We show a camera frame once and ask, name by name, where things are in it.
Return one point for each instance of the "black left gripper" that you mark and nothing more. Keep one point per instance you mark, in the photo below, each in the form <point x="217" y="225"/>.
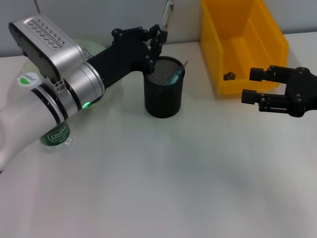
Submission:
<point x="123" y="52"/>

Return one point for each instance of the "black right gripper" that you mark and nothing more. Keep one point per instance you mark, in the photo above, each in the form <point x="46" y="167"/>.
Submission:
<point x="302" y="91"/>

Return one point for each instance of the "silver ballpoint pen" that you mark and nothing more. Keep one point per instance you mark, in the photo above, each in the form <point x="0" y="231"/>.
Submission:
<point x="167" y="15"/>

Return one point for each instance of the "green plastic wrapper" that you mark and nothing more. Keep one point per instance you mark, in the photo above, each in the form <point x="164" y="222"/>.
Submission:
<point x="229" y="76"/>

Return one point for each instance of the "clear plastic ruler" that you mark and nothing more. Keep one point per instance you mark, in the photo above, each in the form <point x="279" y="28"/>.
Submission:
<point x="178" y="72"/>

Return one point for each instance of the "blue scissors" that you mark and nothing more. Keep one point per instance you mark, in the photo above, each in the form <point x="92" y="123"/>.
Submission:
<point x="175" y="79"/>

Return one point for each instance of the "clear water bottle green label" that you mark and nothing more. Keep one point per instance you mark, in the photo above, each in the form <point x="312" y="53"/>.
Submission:
<point x="55" y="137"/>

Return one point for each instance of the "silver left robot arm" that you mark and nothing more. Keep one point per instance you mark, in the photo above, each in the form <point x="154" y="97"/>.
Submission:
<point x="49" y="74"/>

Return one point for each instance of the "black mesh pen cup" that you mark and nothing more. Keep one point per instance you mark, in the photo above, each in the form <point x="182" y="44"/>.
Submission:
<point x="163" y="104"/>

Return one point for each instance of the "yellow plastic storage bin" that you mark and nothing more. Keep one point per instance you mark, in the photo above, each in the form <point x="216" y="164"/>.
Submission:
<point x="213" y="37"/>

